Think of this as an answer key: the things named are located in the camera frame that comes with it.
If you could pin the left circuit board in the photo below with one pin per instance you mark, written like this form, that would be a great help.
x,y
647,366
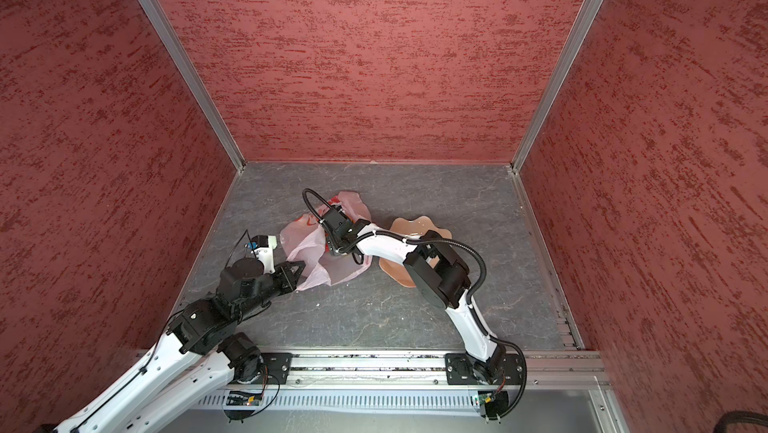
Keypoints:
x,y
243,399

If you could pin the left corner aluminium post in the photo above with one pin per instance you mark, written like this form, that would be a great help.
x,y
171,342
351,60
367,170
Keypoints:
x,y
173,45

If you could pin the circuit board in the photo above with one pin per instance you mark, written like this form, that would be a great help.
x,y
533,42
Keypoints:
x,y
492,405
243,399

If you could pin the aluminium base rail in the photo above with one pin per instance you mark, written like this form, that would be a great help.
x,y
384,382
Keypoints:
x,y
400,382

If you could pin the right corner aluminium post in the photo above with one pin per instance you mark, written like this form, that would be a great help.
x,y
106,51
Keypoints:
x,y
583,22

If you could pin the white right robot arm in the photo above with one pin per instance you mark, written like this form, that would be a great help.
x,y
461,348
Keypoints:
x,y
446,272

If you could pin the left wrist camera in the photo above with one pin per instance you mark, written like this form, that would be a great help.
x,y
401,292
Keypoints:
x,y
262,247

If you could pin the corner aluminium post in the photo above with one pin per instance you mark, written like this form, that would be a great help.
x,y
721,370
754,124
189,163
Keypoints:
x,y
173,45
583,22

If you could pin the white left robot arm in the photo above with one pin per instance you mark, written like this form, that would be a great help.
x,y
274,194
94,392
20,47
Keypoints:
x,y
200,351

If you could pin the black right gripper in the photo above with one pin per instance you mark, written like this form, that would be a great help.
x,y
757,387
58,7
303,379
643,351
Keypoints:
x,y
335,244

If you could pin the pink plastic bag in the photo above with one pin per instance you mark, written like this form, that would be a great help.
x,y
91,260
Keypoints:
x,y
306,240

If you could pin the right circuit board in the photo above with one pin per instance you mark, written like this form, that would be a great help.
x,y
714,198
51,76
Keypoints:
x,y
492,405

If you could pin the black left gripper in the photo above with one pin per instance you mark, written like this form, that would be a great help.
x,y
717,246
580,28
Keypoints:
x,y
290,280

